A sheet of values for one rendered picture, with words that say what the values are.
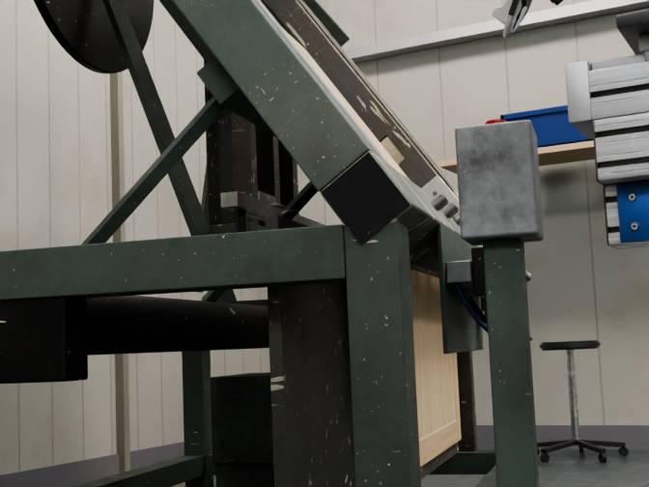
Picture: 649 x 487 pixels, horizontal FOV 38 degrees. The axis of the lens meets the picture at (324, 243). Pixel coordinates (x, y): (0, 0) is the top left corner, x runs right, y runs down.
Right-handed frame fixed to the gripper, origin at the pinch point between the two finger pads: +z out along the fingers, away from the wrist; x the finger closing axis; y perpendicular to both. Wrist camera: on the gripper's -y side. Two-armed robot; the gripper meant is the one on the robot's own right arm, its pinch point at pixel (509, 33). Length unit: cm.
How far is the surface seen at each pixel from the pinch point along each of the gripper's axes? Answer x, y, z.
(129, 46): 1, 109, 37
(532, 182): 74, -43, 33
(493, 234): 75, -41, 43
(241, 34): 83, 12, 28
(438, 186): -15.7, 7.9, 40.3
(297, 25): -9, 63, 14
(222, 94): 78, 15, 38
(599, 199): -302, 37, 18
